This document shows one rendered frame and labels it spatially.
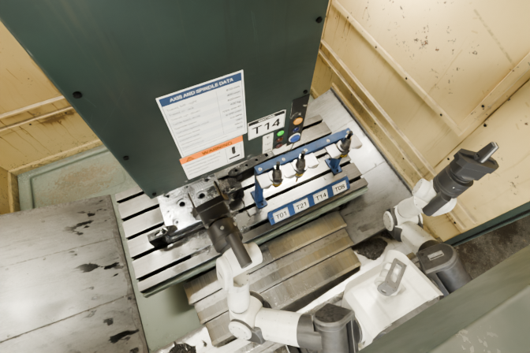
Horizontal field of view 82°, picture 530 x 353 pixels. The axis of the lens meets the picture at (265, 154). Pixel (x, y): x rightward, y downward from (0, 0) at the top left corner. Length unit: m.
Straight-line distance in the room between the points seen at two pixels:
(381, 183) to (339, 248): 0.42
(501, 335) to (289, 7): 0.47
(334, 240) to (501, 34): 1.13
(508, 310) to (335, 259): 1.46
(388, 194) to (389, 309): 0.87
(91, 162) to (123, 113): 1.72
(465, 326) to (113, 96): 0.50
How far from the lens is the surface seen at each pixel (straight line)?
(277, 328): 1.06
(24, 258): 1.93
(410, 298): 1.07
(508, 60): 1.23
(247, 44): 0.54
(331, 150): 1.34
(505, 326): 0.26
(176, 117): 0.60
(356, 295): 1.05
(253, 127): 0.72
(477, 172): 1.07
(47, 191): 2.31
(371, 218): 1.77
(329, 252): 1.68
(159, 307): 1.79
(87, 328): 1.80
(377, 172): 1.82
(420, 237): 1.25
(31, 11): 0.45
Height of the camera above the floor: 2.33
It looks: 60 degrees down
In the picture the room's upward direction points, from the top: 2 degrees clockwise
